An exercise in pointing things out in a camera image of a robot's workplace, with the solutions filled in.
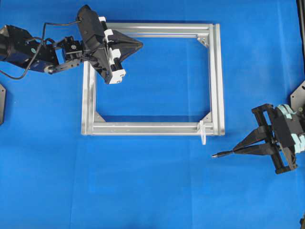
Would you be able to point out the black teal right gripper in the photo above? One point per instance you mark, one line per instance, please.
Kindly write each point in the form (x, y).
(281, 125)

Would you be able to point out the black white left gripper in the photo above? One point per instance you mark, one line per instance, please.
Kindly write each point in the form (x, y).
(97, 40)

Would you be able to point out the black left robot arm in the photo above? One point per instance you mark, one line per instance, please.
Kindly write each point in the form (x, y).
(41, 54)

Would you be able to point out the grey right base plate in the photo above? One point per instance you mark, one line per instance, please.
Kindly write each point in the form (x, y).
(297, 98)

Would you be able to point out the white string loop tie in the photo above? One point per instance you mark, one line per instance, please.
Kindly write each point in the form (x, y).
(201, 130)

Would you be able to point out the silver aluminium extrusion frame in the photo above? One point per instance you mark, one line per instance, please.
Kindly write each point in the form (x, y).
(209, 36)

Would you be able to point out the black vertical post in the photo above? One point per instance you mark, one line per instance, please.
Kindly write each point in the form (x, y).
(301, 16)

